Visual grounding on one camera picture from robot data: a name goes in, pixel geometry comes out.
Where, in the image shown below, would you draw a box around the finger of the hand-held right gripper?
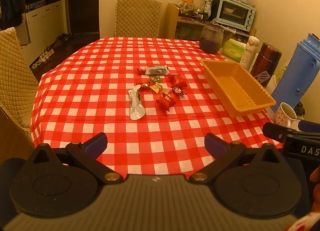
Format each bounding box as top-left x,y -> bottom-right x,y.
298,120 -> 320,133
262,122 -> 292,144

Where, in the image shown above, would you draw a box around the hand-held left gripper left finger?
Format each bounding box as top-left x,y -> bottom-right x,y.
26,132 -> 123,185

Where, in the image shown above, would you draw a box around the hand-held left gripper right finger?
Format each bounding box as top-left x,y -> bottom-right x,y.
189,133 -> 285,185

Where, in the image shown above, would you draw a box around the orange plastic tray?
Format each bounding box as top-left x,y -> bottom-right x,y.
199,59 -> 277,118

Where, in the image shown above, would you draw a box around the silver white snack wrapper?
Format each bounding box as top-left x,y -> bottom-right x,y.
128,84 -> 146,121

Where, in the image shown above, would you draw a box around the dark red candy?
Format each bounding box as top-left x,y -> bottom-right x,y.
171,86 -> 188,96

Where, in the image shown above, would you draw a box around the dark clear snack packet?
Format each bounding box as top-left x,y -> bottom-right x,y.
146,65 -> 170,76

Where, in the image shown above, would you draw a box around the person's right hand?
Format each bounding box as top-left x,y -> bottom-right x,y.
309,168 -> 320,196

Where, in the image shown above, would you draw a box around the white patterned mug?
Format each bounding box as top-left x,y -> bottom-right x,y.
273,102 -> 298,128

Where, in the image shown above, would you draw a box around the red white checked tablecloth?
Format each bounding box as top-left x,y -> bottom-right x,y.
30,37 -> 283,179

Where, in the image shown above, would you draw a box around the blue thermos jug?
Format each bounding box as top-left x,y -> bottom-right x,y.
271,33 -> 320,112

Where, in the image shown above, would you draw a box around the brown metal thermos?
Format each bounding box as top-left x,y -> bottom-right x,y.
250,42 -> 283,81

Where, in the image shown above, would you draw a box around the white thermos bottle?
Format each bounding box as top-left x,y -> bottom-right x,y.
239,35 -> 260,71

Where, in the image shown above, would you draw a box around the green tissue pack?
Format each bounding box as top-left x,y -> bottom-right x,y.
221,38 -> 247,63

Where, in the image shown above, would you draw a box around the row of light shoes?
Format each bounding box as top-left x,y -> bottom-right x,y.
29,45 -> 56,71

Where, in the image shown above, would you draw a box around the large dark glass jar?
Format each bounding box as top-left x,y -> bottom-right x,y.
199,21 -> 225,55

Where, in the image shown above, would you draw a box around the beige quilted chair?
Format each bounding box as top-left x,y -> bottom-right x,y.
114,0 -> 163,38
0,27 -> 40,152

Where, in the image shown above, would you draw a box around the light blue toaster oven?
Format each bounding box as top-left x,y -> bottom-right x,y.
216,0 -> 257,33

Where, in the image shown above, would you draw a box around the white cabinet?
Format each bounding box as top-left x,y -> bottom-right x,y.
21,0 -> 71,67

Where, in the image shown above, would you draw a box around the dark door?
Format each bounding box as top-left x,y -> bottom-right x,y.
67,0 -> 101,36

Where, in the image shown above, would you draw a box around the green white bag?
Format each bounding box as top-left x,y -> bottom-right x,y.
199,0 -> 213,13

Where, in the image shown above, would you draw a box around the plastic jar orange lid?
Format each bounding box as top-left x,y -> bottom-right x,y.
177,0 -> 195,17

